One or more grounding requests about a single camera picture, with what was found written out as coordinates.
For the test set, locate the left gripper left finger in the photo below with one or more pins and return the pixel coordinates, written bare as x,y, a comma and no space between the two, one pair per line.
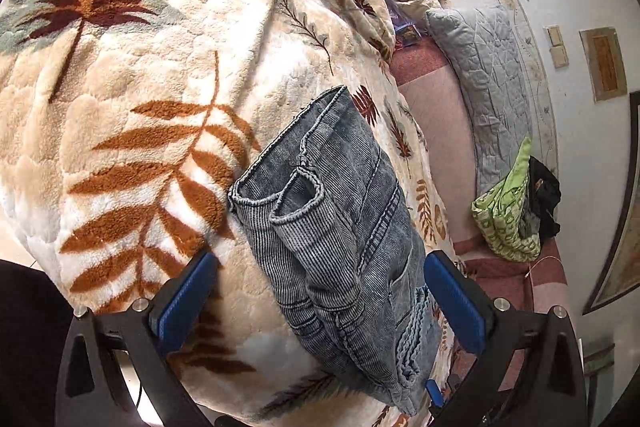
91,390

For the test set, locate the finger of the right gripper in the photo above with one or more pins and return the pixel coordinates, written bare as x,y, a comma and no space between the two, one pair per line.
433,391

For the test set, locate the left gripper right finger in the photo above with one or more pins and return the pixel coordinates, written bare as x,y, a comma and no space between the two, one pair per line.
527,369

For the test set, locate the grey-blue denim pants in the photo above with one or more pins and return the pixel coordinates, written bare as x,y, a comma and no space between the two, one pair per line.
327,223

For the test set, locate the black clothes on quilt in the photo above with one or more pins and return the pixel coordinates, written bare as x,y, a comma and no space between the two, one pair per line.
544,195

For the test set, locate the green patterned folded quilt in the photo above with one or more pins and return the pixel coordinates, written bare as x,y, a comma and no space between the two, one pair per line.
498,212

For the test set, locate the leaf-pattern plush blanket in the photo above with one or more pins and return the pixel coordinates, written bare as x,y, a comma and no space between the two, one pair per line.
125,122

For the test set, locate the grey quilted blanket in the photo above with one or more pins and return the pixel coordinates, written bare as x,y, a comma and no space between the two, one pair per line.
481,47

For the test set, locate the purple printed packet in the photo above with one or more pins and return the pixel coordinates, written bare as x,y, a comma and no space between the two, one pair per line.
406,33

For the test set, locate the beige wall switch plate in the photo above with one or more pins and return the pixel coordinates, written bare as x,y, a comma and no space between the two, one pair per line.
557,47

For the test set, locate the small brown wall plaque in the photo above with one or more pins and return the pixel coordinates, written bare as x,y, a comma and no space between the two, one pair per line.
605,63

